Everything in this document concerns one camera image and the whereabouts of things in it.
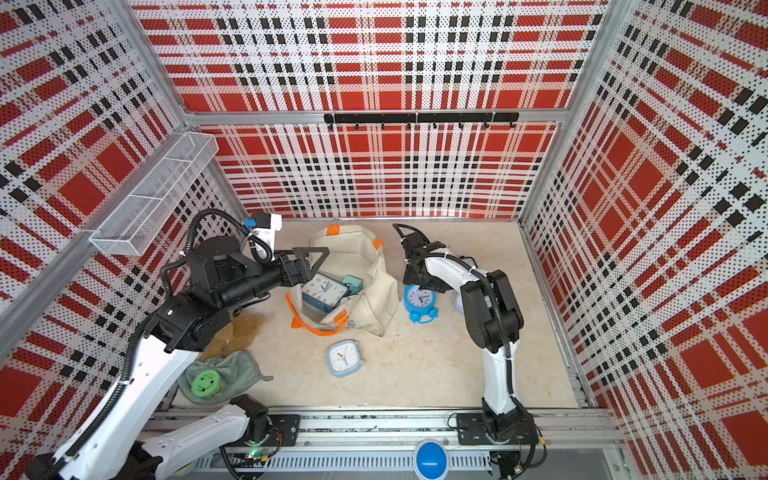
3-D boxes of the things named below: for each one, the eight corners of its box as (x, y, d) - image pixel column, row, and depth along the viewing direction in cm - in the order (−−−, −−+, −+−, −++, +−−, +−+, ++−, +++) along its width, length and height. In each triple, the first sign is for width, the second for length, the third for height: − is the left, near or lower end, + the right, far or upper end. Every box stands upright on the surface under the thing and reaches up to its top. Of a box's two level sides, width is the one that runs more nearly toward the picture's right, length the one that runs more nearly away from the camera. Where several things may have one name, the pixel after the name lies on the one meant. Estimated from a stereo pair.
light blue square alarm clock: (325, 377, 84) (323, 374, 82) (330, 344, 91) (328, 340, 88) (360, 377, 84) (359, 374, 82) (363, 344, 91) (362, 340, 88)
